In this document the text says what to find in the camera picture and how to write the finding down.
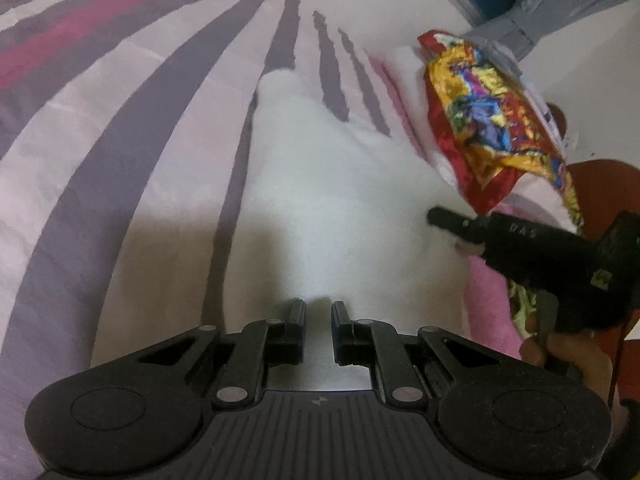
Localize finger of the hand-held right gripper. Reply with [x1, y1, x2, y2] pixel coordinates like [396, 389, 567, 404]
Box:
[426, 206, 490, 257]

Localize green patterned cloth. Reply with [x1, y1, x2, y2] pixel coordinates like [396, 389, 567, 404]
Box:
[506, 280, 542, 340]

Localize colourful foil snack packet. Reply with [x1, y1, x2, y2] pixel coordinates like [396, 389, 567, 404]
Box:
[416, 30, 586, 237]

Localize person's right hand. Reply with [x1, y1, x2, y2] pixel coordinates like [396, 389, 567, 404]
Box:
[519, 329, 617, 407]

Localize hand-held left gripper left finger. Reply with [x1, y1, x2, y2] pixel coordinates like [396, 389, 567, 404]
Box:
[136, 299, 307, 409]

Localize striped bed sheet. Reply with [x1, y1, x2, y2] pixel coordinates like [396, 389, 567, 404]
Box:
[0, 0, 481, 480]

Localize grey curtain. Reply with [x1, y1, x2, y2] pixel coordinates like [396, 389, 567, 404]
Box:
[459, 0, 632, 57]

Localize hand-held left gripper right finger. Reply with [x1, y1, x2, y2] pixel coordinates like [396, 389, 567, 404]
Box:
[331, 300, 502, 407]

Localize red-brown chair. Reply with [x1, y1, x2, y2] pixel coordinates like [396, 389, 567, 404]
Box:
[544, 102, 640, 242]

